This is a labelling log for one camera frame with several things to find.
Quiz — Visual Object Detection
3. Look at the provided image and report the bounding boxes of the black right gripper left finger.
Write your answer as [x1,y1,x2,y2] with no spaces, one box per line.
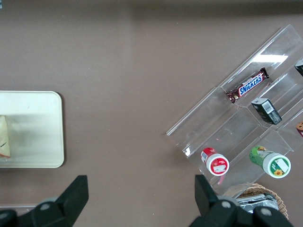
[0,175,89,227]

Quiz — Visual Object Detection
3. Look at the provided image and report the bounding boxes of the dark small package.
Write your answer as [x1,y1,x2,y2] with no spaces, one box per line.
[294,59,303,77]

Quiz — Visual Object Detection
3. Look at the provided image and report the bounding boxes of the clear acrylic stepped display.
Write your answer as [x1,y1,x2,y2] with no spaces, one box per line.
[166,24,303,190]

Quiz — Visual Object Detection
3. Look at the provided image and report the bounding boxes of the cream plastic tray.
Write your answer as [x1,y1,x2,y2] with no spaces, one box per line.
[0,91,65,168]

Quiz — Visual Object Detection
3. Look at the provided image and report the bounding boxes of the tan oval wicker basket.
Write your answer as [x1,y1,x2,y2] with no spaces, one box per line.
[223,183,290,220]

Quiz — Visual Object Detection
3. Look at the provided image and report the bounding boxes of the brown cookie box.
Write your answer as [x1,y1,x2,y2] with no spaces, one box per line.
[295,120,303,138]

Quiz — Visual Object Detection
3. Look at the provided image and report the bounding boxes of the silver foil pack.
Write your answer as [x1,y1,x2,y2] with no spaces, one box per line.
[236,192,279,211]

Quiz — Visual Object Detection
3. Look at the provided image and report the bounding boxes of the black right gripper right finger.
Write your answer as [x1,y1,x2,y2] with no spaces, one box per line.
[189,174,294,227]

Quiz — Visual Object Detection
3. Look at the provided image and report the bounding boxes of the red label white-cap bottle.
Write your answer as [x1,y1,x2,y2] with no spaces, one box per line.
[200,147,230,176]

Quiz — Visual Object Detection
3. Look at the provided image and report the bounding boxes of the triangle sandwich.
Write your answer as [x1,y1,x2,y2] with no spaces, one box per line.
[0,115,11,158]

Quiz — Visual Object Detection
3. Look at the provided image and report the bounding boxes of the small black box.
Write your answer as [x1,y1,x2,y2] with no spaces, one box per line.
[250,98,283,125]

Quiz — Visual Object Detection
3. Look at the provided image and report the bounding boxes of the green label white-cap bottle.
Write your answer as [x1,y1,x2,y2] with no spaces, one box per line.
[249,146,292,179]

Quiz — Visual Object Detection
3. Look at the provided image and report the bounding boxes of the Snickers chocolate bar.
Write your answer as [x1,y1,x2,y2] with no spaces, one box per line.
[225,67,270,104]

